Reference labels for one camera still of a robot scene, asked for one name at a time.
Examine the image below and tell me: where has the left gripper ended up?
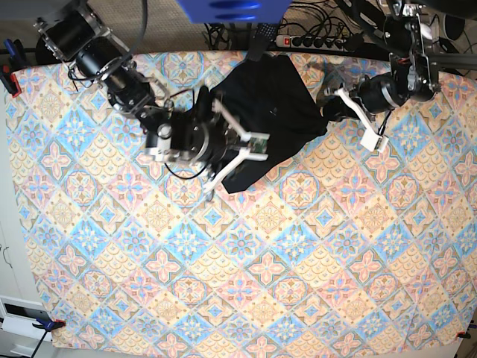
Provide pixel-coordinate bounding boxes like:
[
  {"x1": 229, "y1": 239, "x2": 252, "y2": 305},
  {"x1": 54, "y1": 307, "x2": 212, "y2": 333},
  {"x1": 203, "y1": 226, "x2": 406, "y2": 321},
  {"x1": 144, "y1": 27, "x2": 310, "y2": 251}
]
[{"x1": 322, "y1": 74, "x2": 401, "y2": 122}]

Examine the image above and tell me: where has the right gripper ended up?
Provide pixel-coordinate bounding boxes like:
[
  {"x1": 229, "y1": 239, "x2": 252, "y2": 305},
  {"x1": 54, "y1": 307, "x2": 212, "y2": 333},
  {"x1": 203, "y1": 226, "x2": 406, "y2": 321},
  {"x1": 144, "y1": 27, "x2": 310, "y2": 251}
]
[{"x1": 163, "y1": 87, "x2": 236, "y2": 178}]

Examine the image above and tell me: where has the black T-shirt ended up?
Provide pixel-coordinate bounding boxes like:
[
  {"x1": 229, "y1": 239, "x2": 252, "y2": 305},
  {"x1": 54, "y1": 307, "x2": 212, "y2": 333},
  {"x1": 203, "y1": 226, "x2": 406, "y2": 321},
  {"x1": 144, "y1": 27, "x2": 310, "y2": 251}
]
[{"x1": 211, "y1": 55, "x2": 328, "y2": 194}]

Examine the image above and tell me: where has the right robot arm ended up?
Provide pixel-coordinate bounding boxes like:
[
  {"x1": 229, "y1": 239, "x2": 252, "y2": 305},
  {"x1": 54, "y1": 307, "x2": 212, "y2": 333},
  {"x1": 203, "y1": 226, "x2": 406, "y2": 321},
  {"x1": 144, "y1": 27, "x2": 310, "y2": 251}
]
[{"x1": 34, "y1": 1, "x2": 250, "y2": 178}]

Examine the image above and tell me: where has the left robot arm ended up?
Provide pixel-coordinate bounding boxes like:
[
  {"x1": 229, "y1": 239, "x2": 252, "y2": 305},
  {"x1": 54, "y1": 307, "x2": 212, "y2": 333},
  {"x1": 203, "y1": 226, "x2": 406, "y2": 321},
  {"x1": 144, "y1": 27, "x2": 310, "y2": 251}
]
[{"x1": 347, "y1": 1, "x2": 440, "y2": 119}]

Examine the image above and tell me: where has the white power strip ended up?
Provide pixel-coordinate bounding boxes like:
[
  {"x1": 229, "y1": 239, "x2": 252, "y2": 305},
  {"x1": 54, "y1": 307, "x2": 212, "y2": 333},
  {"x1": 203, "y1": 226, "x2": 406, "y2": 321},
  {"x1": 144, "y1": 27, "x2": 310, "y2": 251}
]
[{"x1": 275, "y1": 35, "x2": 345, "y2": 51}]

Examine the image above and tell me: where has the patterned tablecloth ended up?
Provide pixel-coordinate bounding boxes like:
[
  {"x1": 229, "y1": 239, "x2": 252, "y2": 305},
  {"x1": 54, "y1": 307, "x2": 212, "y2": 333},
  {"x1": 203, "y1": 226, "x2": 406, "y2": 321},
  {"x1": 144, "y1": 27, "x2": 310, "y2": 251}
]
[{"x1": 4, "y1": 66, "x2": 476, "y2": 357}]

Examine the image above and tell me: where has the blue clamp upper left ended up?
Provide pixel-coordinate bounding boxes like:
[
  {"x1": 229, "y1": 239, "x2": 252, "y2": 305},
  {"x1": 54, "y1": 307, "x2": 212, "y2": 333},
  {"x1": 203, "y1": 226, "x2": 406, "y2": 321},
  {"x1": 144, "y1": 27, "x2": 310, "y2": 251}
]
[{"x1": 1, "y1": 39, "x2": 26, "y2": 98}]

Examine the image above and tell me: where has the blue clamp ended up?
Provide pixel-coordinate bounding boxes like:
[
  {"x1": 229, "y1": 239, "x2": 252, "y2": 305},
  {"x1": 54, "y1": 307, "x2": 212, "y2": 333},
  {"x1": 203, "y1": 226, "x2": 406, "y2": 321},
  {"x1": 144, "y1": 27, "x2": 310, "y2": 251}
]
[
  {"x1": 1, "y1": 39, "x2": 26, "y2": 98},
  {"x1": 32, "y1": 318, "x2": 66, "y2": 332}
]

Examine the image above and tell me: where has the blue clamp lower left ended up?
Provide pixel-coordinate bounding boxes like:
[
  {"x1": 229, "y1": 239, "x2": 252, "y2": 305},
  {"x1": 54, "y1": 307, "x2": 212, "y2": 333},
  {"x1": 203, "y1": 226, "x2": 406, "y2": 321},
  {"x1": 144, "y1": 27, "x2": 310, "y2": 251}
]
[{"x1": 32, "y1": 318, "x2": 66, "y2": 332}]

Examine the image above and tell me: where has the white cabinet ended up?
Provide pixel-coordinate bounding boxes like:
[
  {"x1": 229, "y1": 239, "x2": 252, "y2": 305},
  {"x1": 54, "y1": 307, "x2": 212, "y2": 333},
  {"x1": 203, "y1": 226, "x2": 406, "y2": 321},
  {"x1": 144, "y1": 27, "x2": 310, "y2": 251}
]
[{"x1": 0, "y1": 89, "x2": 53, "y2": 358}]

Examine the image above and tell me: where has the orange clamp lower right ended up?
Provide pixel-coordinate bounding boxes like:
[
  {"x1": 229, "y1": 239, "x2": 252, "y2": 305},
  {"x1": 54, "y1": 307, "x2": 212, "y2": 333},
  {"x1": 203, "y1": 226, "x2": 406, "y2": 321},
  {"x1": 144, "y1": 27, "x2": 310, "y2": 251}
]
[{"x1": 456, "y1": 331, "x2": 471, "y2": 339}]

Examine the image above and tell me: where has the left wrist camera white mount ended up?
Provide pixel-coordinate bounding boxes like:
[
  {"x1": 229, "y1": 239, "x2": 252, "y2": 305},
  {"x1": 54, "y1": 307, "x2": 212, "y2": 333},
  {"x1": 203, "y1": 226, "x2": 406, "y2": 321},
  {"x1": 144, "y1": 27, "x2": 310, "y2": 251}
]
[{"x1": 324, "y1": 87, "x2": 391, "y2": 153}]

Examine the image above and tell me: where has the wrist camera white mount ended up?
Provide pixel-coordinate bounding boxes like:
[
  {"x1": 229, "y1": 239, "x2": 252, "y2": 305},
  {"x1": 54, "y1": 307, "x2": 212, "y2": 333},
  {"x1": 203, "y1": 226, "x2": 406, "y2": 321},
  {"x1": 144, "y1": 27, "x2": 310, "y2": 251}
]
[
  {"x1": 324, "y1": 87, "x2": 391, "y2": 153},
  {"x1": 203, "y1": 98, "x2": 270, "y2": 201}
]

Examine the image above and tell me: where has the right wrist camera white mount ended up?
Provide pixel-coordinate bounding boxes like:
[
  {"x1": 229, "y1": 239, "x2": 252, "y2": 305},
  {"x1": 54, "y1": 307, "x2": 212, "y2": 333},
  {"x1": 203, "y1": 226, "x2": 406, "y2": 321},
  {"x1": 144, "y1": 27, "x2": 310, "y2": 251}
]
[{"x1": 203, "y1": 98, "x2": 270, "y2": 201}]

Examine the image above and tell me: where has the black strap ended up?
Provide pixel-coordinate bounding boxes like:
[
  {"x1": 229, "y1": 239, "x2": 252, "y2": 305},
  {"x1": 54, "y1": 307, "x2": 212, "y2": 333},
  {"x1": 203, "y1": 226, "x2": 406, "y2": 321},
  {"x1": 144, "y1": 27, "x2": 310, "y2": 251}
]
[{"x1": 245, "y1": 22, "x2": 279, "y2": 60}]

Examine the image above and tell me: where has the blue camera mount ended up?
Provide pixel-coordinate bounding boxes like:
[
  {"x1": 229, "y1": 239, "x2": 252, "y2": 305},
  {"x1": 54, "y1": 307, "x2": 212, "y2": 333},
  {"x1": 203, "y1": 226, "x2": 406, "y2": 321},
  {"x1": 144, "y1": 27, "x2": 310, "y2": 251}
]
[{"x1": 177, "y1": 0, "x2": 291, "y2": 24}]

